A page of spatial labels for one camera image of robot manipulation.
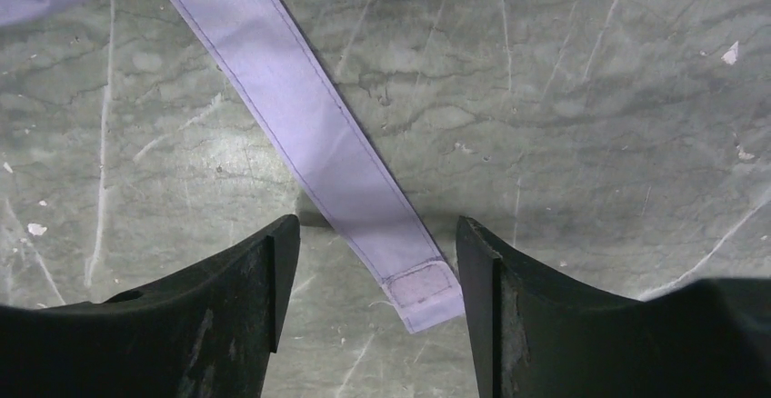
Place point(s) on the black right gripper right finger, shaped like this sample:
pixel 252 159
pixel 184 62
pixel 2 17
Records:
pixel 536 332

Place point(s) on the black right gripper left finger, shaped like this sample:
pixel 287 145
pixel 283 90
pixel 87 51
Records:
pixel 207 330

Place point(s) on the lilac folding umbrella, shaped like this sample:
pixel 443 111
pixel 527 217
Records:
pixel 139 135

